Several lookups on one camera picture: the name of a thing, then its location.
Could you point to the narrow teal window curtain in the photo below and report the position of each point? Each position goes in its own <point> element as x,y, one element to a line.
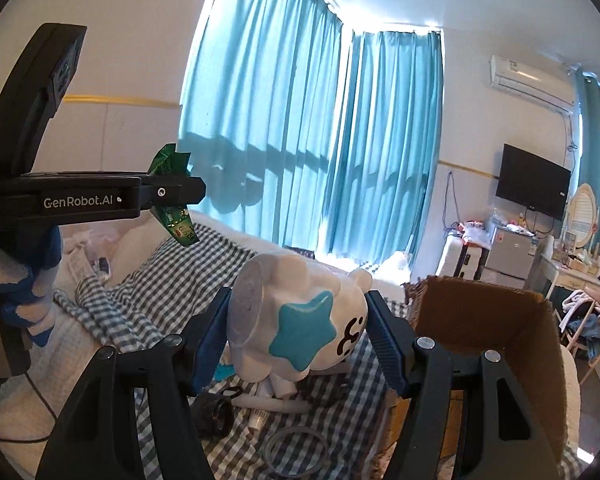
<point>385,150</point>

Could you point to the teal pill blister pack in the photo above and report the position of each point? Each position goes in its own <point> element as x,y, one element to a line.
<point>225,373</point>

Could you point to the white printed plastic bag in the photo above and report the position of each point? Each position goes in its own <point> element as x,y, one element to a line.
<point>87,260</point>

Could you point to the white slim tube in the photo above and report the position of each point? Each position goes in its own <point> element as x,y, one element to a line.
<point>280,404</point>

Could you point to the wide teal window curtain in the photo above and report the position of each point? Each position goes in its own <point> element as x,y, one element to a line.
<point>260,110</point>

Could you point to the white dressing table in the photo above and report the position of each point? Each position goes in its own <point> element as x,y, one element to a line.
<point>575,272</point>

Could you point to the white wall air conditioner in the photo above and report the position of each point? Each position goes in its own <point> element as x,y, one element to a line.
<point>530,82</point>

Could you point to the wooden chair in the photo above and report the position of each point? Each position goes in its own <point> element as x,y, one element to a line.
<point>577,345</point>

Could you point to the brown cardboard box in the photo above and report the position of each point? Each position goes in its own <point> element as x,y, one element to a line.
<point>480,320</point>

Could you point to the green foil packet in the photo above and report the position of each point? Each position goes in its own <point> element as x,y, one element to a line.
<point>179,226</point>

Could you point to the black wall television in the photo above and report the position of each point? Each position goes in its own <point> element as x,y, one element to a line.
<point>532,182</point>

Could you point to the teal corner curtain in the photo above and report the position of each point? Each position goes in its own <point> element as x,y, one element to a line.
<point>597,150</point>

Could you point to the white oval vanity mirror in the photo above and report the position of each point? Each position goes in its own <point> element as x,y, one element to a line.
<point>582,215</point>

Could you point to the white cloud toy blue star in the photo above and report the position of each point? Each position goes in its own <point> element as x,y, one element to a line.
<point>300,310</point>

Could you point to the grey white checkered blanket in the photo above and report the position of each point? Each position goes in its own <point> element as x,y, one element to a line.
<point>145,285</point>

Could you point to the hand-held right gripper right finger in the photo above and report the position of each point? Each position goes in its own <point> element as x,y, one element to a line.
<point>387,347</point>

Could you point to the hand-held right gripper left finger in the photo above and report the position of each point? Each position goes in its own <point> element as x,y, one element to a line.
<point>211,332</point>

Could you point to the white suitcase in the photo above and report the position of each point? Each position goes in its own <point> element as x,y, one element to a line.
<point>457,257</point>

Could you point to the pile of clothes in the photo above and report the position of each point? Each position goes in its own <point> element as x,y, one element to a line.
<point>587,317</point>

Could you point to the black round cap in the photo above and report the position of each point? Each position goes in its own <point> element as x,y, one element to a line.
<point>215,412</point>

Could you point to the silver mini fridge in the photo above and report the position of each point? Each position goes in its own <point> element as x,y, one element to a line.
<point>512,257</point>

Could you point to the person's left hand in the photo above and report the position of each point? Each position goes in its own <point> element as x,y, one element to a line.
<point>25,285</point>

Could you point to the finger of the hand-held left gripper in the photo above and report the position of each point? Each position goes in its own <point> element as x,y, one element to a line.
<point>180,191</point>

